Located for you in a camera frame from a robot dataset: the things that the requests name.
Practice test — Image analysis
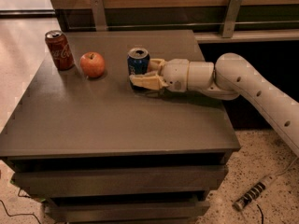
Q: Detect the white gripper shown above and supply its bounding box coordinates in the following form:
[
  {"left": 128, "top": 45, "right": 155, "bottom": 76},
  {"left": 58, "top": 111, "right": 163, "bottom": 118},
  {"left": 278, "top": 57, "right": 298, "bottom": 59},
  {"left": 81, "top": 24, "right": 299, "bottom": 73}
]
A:
[{"left": 129, "top": 58, "right": 189, "bottom": 92}]

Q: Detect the blue pepsi can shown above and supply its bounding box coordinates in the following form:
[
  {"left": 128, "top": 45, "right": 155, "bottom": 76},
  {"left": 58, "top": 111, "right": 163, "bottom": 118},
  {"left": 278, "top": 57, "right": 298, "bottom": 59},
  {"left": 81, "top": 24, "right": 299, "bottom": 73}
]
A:
[{"left": 127, "top": 48, "right": 150, "bottom": 75}]

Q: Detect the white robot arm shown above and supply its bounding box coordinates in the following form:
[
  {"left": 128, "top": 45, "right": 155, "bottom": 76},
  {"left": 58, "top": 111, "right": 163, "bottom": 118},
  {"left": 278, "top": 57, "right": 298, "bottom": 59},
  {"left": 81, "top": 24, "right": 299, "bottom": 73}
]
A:
[{"left": 130, "top": 53, "right": 299, "bottom": 156}]

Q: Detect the red coca-cola can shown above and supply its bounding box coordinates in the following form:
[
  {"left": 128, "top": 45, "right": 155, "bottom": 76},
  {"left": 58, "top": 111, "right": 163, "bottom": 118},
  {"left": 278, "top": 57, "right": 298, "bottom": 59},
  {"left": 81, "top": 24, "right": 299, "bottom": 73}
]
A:
[{"left": 45, "top": 30, "right": 74, "bottom": 71}]

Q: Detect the red apple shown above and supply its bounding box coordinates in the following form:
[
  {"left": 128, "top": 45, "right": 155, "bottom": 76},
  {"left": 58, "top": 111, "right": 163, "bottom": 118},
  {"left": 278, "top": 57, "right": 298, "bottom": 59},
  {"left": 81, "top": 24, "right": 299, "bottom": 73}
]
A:
[{"left": 79, "top": 52, "right": 106, "bottom": 78}]

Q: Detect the grey drawer cabinet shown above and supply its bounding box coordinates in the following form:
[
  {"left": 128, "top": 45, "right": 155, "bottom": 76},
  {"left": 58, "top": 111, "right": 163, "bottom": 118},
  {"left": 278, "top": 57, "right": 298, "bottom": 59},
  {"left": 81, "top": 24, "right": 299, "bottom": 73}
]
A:
[{"left": 0, "top": 31, "right": 239, "bottom": 224}]

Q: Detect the upper grey drawer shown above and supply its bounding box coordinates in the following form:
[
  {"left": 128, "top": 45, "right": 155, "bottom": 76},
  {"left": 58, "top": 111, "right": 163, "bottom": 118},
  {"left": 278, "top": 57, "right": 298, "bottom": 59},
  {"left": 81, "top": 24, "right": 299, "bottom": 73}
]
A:
[{"left": 13, "top": 165, "right": 228, "bottom": 198}]

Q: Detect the grey drawer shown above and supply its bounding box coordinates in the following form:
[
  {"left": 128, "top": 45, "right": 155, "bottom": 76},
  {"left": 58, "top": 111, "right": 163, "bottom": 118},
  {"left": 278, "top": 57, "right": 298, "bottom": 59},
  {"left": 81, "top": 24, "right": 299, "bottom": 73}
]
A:
[
  {"left": 13, "top": 165, "right": 228, "bottom": 198},
  {"left": 46, "top": 202, "right": 209, "bottom": 222}
]

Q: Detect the lower grey drawer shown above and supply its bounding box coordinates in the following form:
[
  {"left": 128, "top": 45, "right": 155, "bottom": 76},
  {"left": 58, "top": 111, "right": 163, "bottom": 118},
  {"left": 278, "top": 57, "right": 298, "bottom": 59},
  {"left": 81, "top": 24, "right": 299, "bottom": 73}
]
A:
[{"left": 46, "top": 202, "right": 209, "bottom": 222}]

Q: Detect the white power strip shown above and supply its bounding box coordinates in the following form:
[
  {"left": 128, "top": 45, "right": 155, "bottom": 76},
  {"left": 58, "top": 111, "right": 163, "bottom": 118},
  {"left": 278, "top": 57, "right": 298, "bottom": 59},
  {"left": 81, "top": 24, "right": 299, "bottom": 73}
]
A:
[{"left": 233, "top": 175, "right": 278, "bottom": 212}]

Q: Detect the left metal bracket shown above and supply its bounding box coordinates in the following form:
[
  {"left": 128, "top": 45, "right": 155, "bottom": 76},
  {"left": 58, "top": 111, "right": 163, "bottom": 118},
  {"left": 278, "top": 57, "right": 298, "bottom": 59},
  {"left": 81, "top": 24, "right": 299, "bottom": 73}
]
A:
[{"left": 91, "top": 0, "right": 107, "bottom": 31}]

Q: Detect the metal bracket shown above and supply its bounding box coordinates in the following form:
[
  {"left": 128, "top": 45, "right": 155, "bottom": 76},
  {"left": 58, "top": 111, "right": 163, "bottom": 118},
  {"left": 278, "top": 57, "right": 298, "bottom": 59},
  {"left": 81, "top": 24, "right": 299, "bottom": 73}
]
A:
[
  {"left": 220, "top": 0, "right": 243, "bottom": 38},
  {"left": 91, "top": 0, "right": 107, "bottom": 31}
]

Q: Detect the right metal bracket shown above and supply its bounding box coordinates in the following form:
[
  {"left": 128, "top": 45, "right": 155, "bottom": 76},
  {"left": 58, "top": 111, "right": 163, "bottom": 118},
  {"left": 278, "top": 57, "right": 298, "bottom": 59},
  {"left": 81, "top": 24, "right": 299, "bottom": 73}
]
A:
[{"left": 220, "top": 0, "right": 243, "bottom": 38}]

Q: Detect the black power strip cable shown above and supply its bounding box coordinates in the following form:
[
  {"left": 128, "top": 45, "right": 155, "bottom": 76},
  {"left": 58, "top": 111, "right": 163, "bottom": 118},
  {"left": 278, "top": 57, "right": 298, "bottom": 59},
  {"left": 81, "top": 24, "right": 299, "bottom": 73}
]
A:
[{"left": 255, "top": 203, "right": 265, "bottom": 224}]

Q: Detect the black cable on floor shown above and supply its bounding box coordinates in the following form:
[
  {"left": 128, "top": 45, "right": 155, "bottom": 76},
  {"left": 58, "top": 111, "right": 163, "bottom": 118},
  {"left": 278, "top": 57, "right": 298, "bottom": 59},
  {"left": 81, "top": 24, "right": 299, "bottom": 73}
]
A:
[{"left": 0, "top": 187, "right": 43, "bottom": 224}]

